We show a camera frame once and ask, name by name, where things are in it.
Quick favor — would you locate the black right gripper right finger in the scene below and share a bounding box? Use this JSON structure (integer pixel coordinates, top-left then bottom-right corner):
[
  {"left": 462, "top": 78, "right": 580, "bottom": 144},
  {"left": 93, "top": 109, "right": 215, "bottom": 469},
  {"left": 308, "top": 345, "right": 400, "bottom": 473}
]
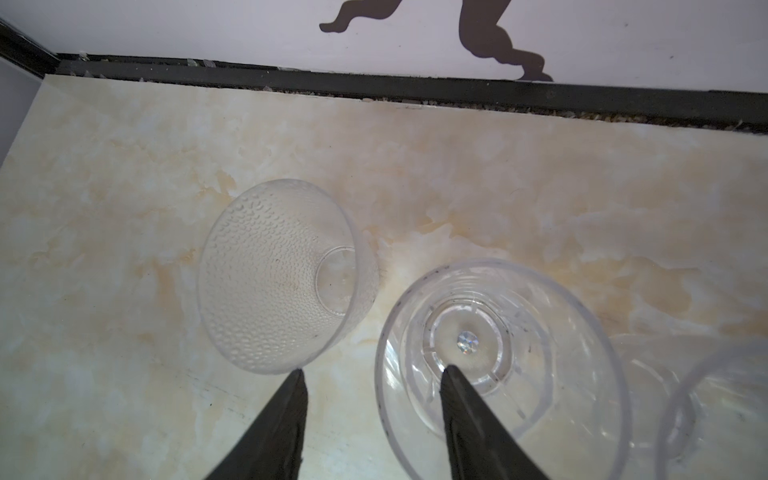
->
[{"left": 440, "top": 365, "right": 546, "bottom": 479}]

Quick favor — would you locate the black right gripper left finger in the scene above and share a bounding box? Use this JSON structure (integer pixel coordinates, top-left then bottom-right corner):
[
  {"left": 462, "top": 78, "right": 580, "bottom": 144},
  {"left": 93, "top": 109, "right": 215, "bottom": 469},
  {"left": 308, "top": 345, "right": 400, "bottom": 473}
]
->
[{"left": 207, "top": 369, "right": 308, "bottom": 479}]

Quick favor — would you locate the clear faceted glass tumbler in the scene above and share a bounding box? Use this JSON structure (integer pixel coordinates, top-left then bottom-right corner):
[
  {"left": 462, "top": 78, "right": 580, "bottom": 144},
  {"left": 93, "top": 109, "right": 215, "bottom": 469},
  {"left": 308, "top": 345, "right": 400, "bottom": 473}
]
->
[{"left": 375, "top": 258, "right": 631, "bottom": 479}]

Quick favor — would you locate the clear cup back row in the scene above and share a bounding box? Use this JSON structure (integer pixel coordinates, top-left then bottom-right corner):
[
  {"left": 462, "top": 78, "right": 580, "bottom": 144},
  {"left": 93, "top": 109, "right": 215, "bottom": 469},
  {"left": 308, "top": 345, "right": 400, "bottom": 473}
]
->
[{"left": 197, "top": 179, "right": 380, "bottom": 374}]

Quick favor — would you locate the black back base frame bar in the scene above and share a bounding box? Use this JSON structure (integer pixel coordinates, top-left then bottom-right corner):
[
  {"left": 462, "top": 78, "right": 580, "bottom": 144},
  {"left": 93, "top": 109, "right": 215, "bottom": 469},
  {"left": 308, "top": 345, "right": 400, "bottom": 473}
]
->
[{"left": 1, "top": 22, "right": 767, "bottom": 134}]

